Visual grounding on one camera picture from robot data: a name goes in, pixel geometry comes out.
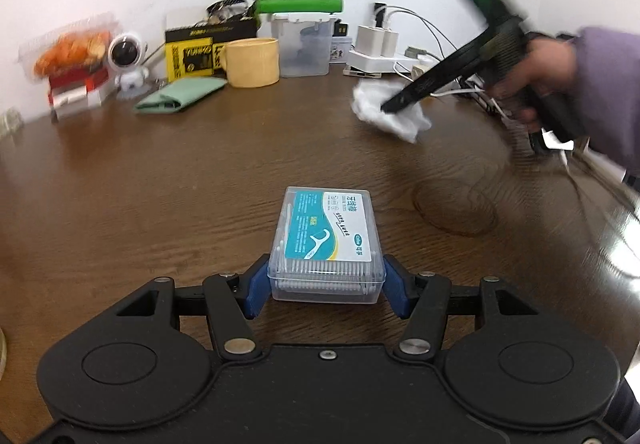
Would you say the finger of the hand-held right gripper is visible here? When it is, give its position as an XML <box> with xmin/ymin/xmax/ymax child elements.
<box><xmin>381</xmin><ymin>41</ymin><xmax>490</xmax><ymax>115</ymax></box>

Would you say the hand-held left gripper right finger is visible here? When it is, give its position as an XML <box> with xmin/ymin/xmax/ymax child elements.
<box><xmin>381</xmin><ymin>254</ymin><xmax>540</xmax><ymax>361</ymax></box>

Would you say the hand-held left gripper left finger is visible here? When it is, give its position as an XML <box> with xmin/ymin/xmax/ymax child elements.
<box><xmin>111</xmin><ymin>253</ymin><xmax>273</xmax><ymax>364</ymax></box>

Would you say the white tissue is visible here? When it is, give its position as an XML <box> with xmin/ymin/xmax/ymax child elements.
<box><xmin>351</xmin><ymin>78</ymin><xmax>433</xmax><ymax>144</ymax></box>

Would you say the clear plastic floss pick container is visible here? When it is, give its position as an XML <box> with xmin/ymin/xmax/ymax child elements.
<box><xmin>267</xmin><ymin>186</ymin><xmax>388</xmax><ymax>306</ymax></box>

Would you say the person's right hand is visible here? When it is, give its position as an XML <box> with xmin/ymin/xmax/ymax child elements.
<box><xmin>486</xmin><ymin>35</ymin><xmax>578</xmax><ymax>131</ymax></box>

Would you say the white usb charger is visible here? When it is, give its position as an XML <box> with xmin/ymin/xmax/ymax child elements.
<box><xmin>382</xmin><ymin>28</ymin><xmax>402</xmax><ymax>58</ymax></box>
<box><xmin>356</xmin><ymin>24</ymin><xmax>386</xmax><ymax>59</ymax></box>

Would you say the white power strip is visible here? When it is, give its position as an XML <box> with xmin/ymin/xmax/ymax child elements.
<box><xmin>347</xmin><ymin>49</ymin><xmax>437</xmax><ymax>75</ymax></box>

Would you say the small printed tin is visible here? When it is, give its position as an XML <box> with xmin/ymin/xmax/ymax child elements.
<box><xmin>330</xmin><ymin>35</ymin><xmax>355</xmax><ymax>62</ymax></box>

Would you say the clear plastic storage box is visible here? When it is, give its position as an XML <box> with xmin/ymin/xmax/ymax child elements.
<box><xmin>270</xmin><ymin>13</ymin><xmax>335</xmax><ymax>78</ymax></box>

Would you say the green rectangular case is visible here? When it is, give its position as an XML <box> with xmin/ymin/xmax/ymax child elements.
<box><xmin>247</xmin><ymin>0</ymin><xmax>345</xmax><ymax>26</ymax></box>

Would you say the yellow cup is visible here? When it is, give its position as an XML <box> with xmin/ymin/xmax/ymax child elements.
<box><xmin>216</xmin><ymin>38</ymin><xmax>281</xmax><ymax>88</ymax></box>

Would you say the green folded cloth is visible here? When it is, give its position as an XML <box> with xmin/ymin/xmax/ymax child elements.
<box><xmin>134</xmin><ymin>76</ymin><xmax>228</xmax><ymax>115</ymax></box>

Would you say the black and yellow box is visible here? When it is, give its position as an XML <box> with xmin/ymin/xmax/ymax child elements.
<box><xmin>165</xmin><ymin>20</ymin><xmax>259</xmax><ymax>84</ymax></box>

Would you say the red and white box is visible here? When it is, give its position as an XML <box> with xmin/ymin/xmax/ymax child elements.
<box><xmin>47</xmin><ymin>69</ymin><xmax>118</xmax><ymax>121</ymax></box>

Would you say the small clear object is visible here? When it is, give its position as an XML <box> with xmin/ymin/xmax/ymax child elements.
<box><xmin>0</xmin><ymin>108</ymin><xmax>24</xmax><ymax>139</ymax></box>

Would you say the clear clamshell with orange food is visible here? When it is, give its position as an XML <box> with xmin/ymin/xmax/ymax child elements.
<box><xmin>19</xmin><ymin>13</ymin><xmax>121</xmax><ymax>85</ymax></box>

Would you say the white charging cable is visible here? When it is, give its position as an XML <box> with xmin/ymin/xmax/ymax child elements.
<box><xmin>372</xmin><ymin>1</ymin><xmax>458</xmax><ymax>57</ymax></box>

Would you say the black and white coiled cable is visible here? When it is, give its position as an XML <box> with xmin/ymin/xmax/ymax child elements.
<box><xmin>206</xmin><ymin>0</ymin><xmax>251</xmax><ymax>23</ymax></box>

